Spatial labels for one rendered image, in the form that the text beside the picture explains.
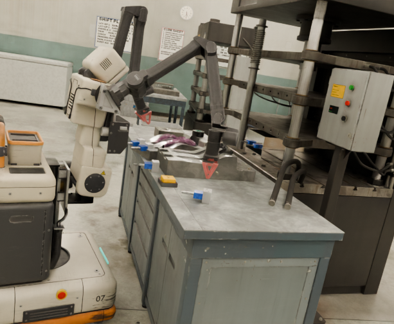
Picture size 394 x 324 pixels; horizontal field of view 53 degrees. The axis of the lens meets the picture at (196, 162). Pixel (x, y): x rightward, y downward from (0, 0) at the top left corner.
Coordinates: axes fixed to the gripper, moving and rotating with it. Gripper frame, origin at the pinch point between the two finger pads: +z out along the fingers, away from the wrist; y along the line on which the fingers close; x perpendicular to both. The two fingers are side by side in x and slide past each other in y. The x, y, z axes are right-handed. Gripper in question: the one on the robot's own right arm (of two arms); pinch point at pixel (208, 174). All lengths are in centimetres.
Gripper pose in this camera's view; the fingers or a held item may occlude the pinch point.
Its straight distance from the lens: 173.0
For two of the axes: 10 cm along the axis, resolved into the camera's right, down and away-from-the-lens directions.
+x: -9.9, -1.6, 0.5
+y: 0.8, -2.3, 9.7
